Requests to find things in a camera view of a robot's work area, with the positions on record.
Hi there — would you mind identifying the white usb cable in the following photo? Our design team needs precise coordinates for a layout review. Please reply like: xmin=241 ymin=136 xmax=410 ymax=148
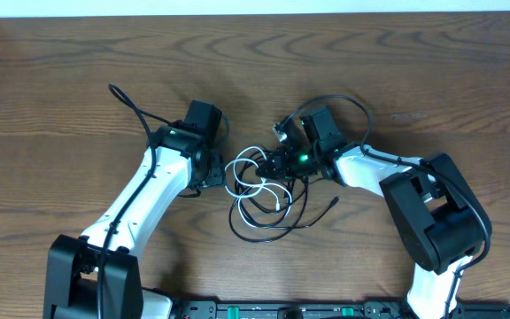
xmin=223 ymin=144 xmax=294 ymax=230

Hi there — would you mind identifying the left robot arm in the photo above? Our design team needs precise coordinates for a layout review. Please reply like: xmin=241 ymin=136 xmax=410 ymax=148
xmin=43 ymin=100 xmax=225 ymax=318

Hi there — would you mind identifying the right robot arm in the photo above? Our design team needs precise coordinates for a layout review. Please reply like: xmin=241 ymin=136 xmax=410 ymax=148
xmin=256 ymin=106 xmax=492 ymax=318

